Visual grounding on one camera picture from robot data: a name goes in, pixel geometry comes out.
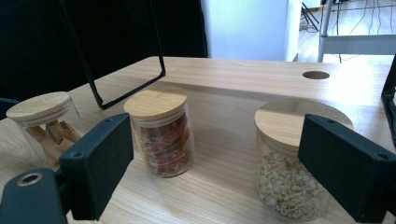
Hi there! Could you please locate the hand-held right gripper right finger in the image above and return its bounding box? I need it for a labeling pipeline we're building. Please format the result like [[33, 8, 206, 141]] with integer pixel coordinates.
[[297, 113, 396, 224]]

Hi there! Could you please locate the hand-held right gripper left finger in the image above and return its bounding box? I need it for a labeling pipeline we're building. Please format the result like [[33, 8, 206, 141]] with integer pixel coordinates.
[[59, 112, 134, 221]]

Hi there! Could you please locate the glass jar of pasta tubes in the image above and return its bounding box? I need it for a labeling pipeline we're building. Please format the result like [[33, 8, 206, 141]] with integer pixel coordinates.
[[6, 91, 87, 171]]

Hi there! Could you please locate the glass jar of red dried food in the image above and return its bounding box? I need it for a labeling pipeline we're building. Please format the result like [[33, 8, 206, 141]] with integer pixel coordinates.
[[123, 88, 197, 179]]

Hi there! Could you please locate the glass jar of peanuts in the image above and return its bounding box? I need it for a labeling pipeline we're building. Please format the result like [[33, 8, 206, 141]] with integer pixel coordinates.
[[254, 98, 354, 222]]

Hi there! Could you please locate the black curtain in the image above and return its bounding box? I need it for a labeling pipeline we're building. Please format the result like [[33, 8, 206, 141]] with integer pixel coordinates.
[[0, 0, 208, 102]]

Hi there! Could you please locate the black tripod stand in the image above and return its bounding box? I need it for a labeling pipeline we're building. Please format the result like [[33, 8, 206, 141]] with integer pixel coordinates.
[[300, 1, 320, 33]]

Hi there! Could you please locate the white desk frame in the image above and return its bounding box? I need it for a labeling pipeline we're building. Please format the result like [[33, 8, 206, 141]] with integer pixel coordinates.
[[317, 0, 396, 63]]

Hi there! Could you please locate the tangle of floor cables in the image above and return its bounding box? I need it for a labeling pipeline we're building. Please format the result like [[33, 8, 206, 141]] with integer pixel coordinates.
[[330, 0, 396, 35]]

